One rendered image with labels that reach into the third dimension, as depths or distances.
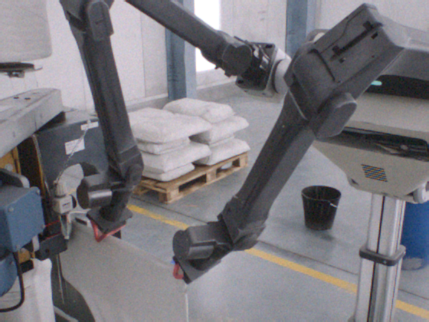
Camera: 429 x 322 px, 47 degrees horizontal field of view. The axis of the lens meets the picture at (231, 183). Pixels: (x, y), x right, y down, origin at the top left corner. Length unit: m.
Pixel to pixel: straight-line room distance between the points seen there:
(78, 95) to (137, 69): 0.99
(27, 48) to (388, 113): 0.74
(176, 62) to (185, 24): 6.22
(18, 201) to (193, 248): 0.32
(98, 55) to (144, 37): 6.00
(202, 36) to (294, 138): 0.46
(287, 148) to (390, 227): 0.77
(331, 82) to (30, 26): 0.58
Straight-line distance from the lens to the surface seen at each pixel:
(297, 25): 9.78
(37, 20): 1.02
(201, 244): 0.93
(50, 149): 1.29
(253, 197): 0.83
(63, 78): 6.20
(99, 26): 0.92
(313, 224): 3.70
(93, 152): 1.37
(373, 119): 1.13
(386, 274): 1.50
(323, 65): 0.65
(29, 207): 0.99
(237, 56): 1.16
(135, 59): 6.87
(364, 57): 0.62
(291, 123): 0.69
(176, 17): 1.04
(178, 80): 7.30
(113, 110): 1.04
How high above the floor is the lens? 1.65
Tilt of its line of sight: 21 degrees down
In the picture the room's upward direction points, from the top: straight up
